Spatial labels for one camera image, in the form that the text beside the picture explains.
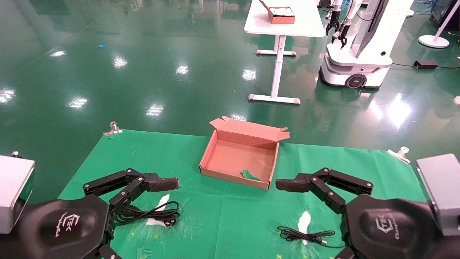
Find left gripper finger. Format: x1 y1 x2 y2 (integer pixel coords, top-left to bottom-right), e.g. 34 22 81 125
95 245 121 259
83 168 180 216

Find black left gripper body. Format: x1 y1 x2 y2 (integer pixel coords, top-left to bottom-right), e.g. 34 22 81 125
14 194 110 259

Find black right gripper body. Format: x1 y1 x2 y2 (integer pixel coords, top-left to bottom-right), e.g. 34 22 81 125
344 194 450 259

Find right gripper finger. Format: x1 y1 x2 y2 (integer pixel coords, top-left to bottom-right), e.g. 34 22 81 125
276 168 373 215
335 246 356 259

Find black wired mouse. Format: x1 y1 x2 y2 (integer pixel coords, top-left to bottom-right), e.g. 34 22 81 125
277 226 346 249

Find open brown cardboard box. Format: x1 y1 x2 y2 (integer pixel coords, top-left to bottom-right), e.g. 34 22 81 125
199 116 290 191

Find small cardboard box white contents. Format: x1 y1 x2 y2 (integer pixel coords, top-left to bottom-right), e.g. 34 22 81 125
259 0 296 25

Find silver binder clip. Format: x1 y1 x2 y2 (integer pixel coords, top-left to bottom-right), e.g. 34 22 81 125
387 146 411 164
103 121 123 136

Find green table cloth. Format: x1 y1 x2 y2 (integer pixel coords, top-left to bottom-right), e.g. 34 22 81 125
57 129 428 259

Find white wheeled background robot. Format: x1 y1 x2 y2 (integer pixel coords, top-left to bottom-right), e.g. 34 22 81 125
319 0 414 89

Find background robot black gripper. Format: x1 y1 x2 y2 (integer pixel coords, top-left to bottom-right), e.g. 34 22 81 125
332 20 351 50
325 10 340 36

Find white round-base stand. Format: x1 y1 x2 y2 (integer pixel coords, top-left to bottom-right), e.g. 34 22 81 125
418 0 460 49

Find black power cord with plug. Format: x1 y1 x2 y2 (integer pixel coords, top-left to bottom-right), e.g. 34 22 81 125
114 201 181 228

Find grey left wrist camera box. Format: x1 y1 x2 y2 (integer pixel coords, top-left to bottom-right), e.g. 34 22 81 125
0 155 36 234

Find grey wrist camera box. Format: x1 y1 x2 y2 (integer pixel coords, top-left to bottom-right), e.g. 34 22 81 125
416 154 460 237
0 155 36 234

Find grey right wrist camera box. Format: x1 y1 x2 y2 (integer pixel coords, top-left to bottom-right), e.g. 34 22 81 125
416 154 460 237

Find black power adapter with cable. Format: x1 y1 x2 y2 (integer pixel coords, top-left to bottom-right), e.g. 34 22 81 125
391 59 460 70

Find white pedestal table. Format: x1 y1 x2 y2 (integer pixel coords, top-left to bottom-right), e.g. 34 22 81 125
244 0 326 105

